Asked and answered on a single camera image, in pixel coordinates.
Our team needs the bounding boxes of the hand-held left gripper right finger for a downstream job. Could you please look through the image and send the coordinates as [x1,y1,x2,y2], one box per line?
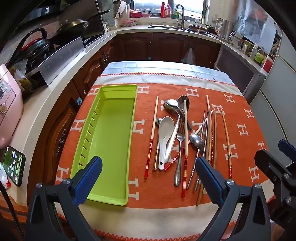
[195,156,272,241]

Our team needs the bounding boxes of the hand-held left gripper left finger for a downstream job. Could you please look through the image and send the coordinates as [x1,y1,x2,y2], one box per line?
[25,156,103,241]

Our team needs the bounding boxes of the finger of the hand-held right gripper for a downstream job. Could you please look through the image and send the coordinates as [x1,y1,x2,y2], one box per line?
[254,149,296,230]
[278,139,296,172]

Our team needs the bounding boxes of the metal fork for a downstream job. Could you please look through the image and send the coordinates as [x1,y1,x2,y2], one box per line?
[173,126,186,187]

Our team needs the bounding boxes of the pile of metal spoons and chopsticks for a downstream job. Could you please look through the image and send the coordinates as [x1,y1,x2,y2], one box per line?
[164,110,214,171]

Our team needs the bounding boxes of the metal spoon twisted handle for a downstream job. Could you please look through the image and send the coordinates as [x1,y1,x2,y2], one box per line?
[186,133,205,190]

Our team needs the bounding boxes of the brown wooden chopstick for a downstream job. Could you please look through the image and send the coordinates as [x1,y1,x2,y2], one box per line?
[212,108,218,169]

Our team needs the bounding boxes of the bamboo chopstick red band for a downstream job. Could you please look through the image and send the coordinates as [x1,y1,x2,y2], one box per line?
[221,110,232,180]

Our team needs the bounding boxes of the green plastic utensil tray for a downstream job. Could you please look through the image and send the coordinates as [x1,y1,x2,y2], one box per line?
[69,85,138,206]

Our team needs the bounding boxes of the white ceramic spoon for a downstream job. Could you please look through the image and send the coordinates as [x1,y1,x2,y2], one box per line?
[158,116,175,170]

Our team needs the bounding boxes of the large plain metal spoon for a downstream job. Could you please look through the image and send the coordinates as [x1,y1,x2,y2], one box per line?
[177,95,193,131]

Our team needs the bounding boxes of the large spoon embossed handle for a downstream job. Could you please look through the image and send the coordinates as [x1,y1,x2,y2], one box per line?
[163,99,182,163]

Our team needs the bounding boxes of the grey refrigerator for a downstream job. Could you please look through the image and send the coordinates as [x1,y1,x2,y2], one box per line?
[248,29,296,167]

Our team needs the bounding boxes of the smartphone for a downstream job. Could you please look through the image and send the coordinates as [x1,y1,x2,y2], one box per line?
[3,146,26,187]

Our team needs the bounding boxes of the red box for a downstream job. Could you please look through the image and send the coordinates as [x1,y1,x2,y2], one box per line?
[262,57,274,74]

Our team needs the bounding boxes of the white countertop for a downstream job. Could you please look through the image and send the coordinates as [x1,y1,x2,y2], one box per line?
[9,23,272,204]

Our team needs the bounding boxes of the orange patterned blanket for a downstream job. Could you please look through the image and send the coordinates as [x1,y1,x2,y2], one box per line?
[54,72,278,241]

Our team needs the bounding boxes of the stainless steel appliance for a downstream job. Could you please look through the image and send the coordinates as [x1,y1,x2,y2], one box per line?
[214,44,266,103]

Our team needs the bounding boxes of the pink rice cooker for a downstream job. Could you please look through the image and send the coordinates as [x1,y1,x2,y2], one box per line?
[0,64,23,149]

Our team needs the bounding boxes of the clear plastic food bag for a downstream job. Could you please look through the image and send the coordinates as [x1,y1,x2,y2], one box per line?
[13,67,33,93]

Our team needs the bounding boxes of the light blue table cloth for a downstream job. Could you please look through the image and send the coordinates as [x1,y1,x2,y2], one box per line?
[101,61,234,85]

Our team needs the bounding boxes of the glass pitcher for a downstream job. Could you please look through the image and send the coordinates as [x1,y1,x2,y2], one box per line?
[230,31,243,48]

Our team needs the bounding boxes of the stainless steel splash guard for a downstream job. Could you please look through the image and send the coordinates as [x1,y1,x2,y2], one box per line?
[38,36,84,87]

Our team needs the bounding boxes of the white plastic bag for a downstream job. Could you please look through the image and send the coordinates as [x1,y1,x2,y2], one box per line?
[183,47,196,65]

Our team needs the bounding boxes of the clear hanging plastic bag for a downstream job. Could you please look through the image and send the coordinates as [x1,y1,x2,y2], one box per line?
[233,0,278,55]

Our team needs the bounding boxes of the steel electric kettle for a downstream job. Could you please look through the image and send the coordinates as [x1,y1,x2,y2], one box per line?
[215,18,234,41]

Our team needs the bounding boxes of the gas stove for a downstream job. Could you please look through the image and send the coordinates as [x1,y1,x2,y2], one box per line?
[82,34,105,48]

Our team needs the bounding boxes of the brown wooden cabinets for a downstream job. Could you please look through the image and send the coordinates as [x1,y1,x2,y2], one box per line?
[26,31,221,209]

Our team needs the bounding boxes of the black wok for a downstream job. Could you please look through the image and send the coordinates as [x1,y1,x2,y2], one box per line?
[52,10,111,45]

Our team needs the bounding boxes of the steel sink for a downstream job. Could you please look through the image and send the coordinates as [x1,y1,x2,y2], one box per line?
[148,23,185,29]

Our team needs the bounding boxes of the kitchen faucet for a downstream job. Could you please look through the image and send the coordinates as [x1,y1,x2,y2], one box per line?
[175,4,185,29]

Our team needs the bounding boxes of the red basin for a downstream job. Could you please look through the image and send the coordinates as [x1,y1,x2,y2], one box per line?
[130,9,152,18]

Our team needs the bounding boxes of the black range hood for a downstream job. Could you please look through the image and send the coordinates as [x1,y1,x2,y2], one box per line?
[22,0,64,26]

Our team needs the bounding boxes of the black cable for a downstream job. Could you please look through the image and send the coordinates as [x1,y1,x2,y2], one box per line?
[0,183,27,241]

